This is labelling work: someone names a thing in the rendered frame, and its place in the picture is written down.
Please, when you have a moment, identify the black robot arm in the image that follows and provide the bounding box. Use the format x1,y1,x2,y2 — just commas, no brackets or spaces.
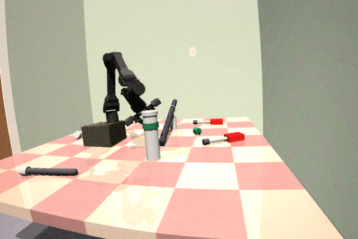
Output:
103,51,145,123

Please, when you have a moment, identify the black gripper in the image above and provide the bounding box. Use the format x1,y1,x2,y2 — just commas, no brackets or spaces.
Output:
125,96,161,127

